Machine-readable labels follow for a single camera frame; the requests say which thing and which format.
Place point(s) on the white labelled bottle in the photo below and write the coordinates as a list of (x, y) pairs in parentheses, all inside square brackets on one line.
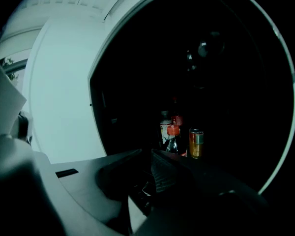
[(165, 129)]

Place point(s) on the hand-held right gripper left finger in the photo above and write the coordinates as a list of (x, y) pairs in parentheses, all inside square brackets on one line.
[(88, 188)]

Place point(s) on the window with dark frame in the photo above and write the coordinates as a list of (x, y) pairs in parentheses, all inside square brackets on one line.
[(11, 67)]

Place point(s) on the orange drink can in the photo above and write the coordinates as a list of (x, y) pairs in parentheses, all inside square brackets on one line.
[(196, 144)]

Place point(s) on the black fridge cabinet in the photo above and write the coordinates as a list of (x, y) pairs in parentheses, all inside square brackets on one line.
[(211, 82)]

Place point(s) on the dark cola bottle red cap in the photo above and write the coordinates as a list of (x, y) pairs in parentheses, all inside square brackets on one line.
[(174, 139)]

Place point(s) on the dark bottle with red label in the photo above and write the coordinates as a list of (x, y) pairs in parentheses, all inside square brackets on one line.
[(177, 117)]

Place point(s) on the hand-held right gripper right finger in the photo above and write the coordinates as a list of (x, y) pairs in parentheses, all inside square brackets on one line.
[(186, 185)]

